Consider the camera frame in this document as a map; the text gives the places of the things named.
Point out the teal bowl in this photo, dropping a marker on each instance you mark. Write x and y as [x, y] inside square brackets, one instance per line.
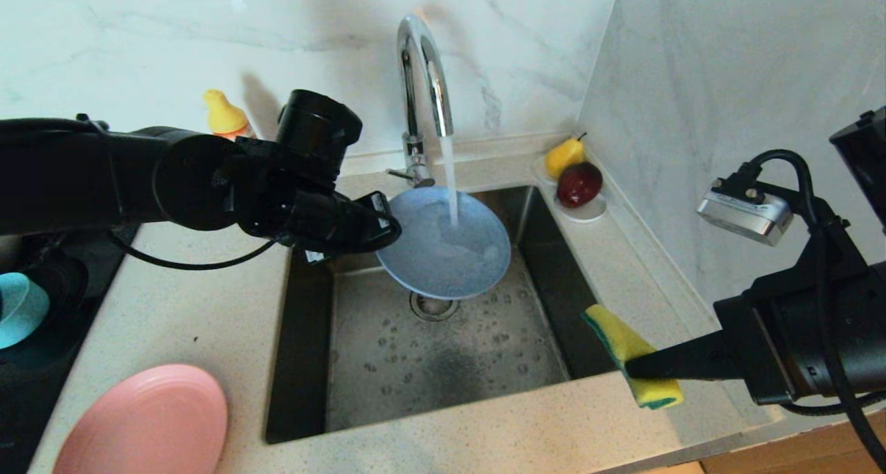
[21, 311]

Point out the yellow-capped detergent bottle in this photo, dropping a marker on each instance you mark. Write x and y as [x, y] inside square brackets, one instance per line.
[223, 114]

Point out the black glass cooktop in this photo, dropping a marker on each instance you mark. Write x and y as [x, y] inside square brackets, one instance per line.
[41, 391]

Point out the yellow pear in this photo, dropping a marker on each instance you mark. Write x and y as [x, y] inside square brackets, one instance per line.
[562, 157]

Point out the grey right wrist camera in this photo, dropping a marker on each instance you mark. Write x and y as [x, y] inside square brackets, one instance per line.
[744, 214]

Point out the yellow green sponge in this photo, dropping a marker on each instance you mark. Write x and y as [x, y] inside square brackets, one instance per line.
[612, 332]

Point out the dark red apple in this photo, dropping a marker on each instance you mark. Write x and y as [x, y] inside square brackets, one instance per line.
[579, 185]

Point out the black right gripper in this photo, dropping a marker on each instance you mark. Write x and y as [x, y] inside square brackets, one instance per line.
[754, 346]

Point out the chrome gooseneck faucet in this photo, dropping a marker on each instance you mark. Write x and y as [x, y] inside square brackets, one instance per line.
[415, 31]

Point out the blue-grey plate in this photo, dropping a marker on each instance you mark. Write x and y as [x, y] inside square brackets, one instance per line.
[429, 252]

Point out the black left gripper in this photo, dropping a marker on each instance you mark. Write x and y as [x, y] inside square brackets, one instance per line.
[325, 221]

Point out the round metal drain strainer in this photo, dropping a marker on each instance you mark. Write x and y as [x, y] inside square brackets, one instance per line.
[435, 309]

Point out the stainless steel sink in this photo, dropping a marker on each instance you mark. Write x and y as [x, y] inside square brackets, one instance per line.
[387, 384]

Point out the small white dish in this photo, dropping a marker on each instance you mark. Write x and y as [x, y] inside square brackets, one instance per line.
[588, 214]

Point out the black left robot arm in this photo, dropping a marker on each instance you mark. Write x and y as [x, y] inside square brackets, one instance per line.
[83, 176]

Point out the running water stream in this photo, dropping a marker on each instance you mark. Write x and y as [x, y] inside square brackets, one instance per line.
[450, 183]

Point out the pink plate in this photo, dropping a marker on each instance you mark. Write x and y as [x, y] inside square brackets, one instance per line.
[142, 425]

